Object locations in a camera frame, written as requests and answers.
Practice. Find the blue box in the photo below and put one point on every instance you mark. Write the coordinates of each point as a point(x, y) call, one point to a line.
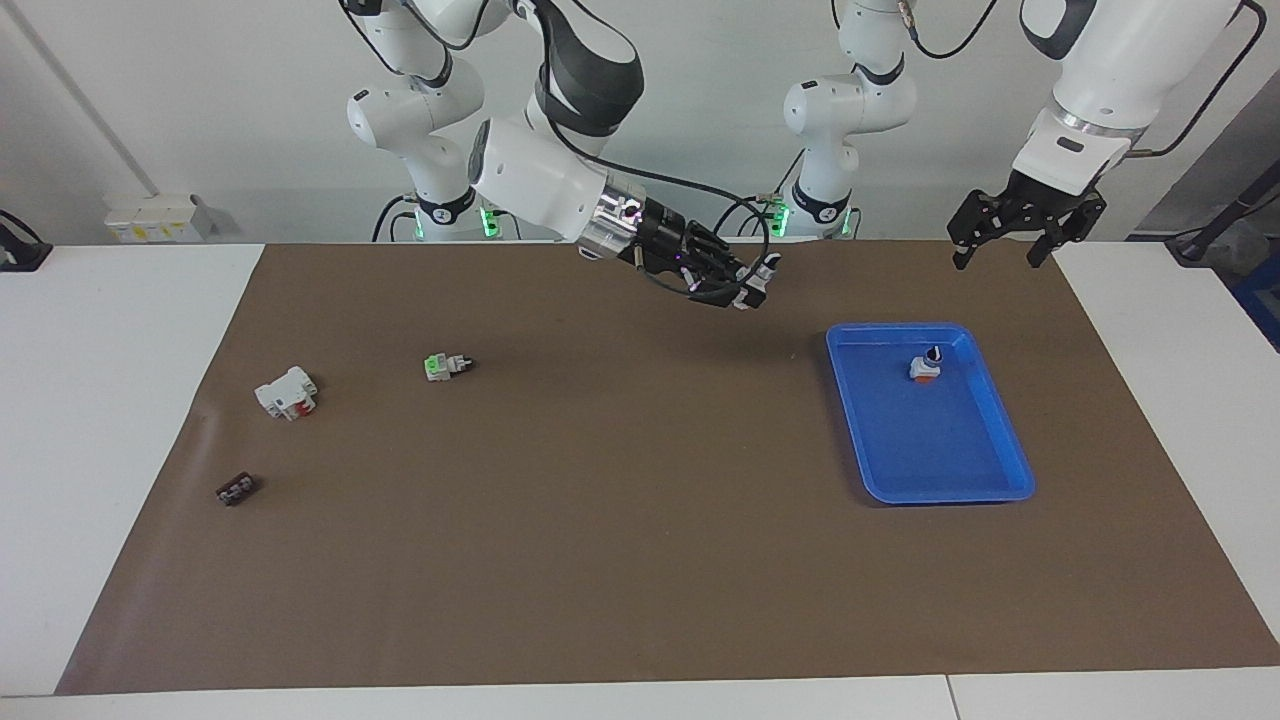
point(1262, 305)

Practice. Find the red-based black knob switch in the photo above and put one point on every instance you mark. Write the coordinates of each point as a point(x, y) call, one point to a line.
point(925, 370)

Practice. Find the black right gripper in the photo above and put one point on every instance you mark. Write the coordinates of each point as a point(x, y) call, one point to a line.
point(665, 240)

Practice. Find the black clamp mount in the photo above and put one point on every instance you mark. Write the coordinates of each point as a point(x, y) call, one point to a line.
point(20, 255)

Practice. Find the brown table mat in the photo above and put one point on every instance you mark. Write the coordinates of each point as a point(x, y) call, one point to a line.
point(640, 520)

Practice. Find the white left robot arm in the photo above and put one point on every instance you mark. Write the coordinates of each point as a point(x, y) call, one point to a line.
point(850, 100)

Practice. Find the green-based rotary switch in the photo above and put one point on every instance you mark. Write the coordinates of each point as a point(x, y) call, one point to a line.
point(440, 368)
point(766, 270)

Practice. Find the black terminal block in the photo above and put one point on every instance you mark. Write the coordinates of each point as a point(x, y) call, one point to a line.
point(237, 490)

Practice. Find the black stand base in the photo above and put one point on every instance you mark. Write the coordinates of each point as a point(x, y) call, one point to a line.
point(1195, 245)

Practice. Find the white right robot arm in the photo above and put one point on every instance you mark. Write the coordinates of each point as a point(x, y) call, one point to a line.
point(530, 170)

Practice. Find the blue plastic tray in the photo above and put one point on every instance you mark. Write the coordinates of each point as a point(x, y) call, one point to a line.
point(930, 450)

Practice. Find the white circuit breaker red lever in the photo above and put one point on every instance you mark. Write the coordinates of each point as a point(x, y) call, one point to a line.
point(280, 395)

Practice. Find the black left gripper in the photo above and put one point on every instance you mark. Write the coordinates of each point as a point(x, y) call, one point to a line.
point(1042, 198)

